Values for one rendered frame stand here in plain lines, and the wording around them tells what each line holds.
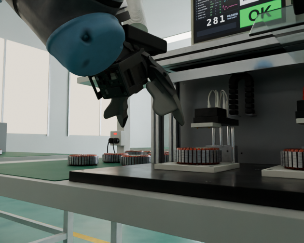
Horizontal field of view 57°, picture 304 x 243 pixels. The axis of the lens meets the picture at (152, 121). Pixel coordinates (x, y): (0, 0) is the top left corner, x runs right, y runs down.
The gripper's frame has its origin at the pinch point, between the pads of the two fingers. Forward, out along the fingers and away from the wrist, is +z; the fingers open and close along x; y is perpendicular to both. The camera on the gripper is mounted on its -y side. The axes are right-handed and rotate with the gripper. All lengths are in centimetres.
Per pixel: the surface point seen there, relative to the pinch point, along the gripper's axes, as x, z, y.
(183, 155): -0.8, 12.5, -7.7
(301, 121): 22.0, 10.4, -17.9
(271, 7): 14.5, -9.1, -43.2
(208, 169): 6.1, 13.7, -4.5
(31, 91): -445, 60, -249
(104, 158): -53, 31, -28
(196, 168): 3.4, 13.7, -4.6
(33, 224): -178, 107, -36
